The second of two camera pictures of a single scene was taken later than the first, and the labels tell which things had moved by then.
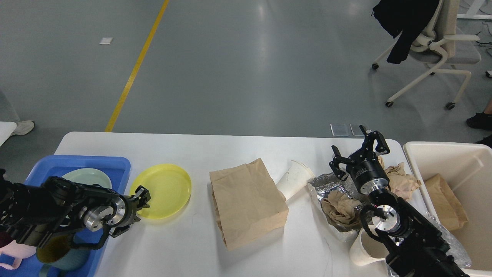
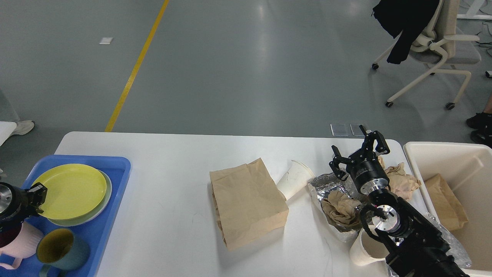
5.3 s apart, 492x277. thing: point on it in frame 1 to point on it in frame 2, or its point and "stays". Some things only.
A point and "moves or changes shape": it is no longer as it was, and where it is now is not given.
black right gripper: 369,176 stays
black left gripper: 121,213 to 15,203
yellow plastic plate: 170,187 moves or changes shape
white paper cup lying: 297,177 stays
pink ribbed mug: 17,251 stays
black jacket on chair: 411,18 stays
